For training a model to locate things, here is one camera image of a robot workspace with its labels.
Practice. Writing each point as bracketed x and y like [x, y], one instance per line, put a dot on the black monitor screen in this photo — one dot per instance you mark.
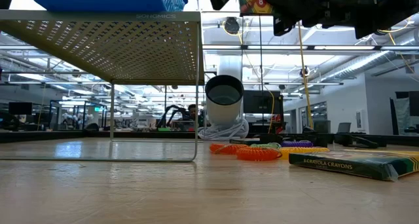
[262, 103]

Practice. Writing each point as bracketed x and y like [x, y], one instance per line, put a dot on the blue plastic basket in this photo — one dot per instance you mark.
[98, 1]

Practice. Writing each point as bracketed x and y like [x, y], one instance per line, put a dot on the person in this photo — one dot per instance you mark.
[192, 109]

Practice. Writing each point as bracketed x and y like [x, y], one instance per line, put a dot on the small dark monitor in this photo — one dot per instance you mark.
[20, 108]

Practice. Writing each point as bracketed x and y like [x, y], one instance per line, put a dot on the green perforated metal shelf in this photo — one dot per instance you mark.
[98, 16]

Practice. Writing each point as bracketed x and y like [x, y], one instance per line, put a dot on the black background robot arm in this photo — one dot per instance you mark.
[165, 114]

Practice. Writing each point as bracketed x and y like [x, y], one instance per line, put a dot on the black round ceiling reel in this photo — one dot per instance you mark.
[304, 72]
[231, 26]

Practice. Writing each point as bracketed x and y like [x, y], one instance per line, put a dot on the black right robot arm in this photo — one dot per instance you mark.
[386, 8]

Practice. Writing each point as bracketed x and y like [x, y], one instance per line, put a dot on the black standing panel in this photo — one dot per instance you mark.
[414, 103]

